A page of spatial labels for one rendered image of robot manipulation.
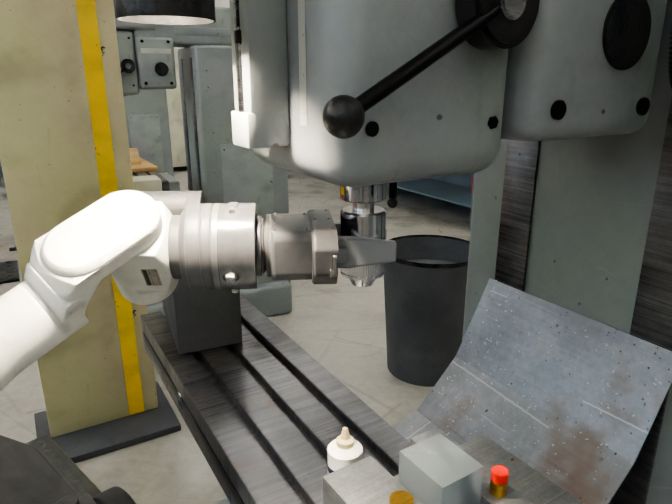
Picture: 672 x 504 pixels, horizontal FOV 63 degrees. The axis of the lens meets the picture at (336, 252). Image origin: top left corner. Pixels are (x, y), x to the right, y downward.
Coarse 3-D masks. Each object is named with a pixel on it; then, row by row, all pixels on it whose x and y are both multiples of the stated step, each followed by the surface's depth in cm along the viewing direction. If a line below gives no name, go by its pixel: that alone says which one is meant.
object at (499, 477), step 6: (492, 468) 52; (498, 468) 52; (504, 468) 52; (492, 474) 51; (498, 474) 51; (504, 474) 51; (492, 480) 51; (498, 480) 51; (504, 480) 51; (492, 486) 52; (498, 486) 51; (504, 486) 51; (492, 492) 52; (498, 492) 51; (504, 492) 51
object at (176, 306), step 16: (176, 288) 97; (176, 304) 98; (192, 304) 99; (208, 304) 100; (224, 304) 102; (240, 304) 103; (176, 320) 99; (192, 320) 100; (208, 320) 101; (224, 320) 102; (240, 320) 104; (176, 336) 101; (192, 336) 101; (208, 336) 102; (224, 336) 103; (240, 336) 105
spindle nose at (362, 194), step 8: (376, 184) 54; (384, 184) 55; (344, 192) 55; (352, 192) 54; (360, 192) 54; (368, 192) 54; (376, 192) 54; (384, 192) 55; (344, 200) 55; (352, 200) 54; (360, 200) 54; (368, 200) 54; (376, 200) 54
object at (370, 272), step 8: (344, 224) 56; (352, 224) 55; (360, 224) 55; (368, 224) 55; (376, 224) 55; (384, 224) 56; (344, 232) 56; (352, 232) 55; (360, 232) 55; (368, 232) 55; (376, 232) 55; (384, 232) 57; (376, 264) 57; (384, 264) 58; (344, 272) 57; (352, 272) 57; (360, 272) 56; (368, 272) 56; (376, 272) 57; (384, 272) 59
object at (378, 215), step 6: (342, 210) 56; (348, 210) 56; (354, 210) 56; (372, 210) 56; (378, 210) 56; (384, 210) 56; (342, 216) 56; (348, 216) 55; (354, 216) 55; (360, 216) 55; (366, 216) 55; (372, 216) 55; (378, 216) 55; (384, 216) 56; (348, 222) 55; (354, 222) 55; (360, 222) 55; (366, 222) 55; (372, 222) 55; (378, 222) 55
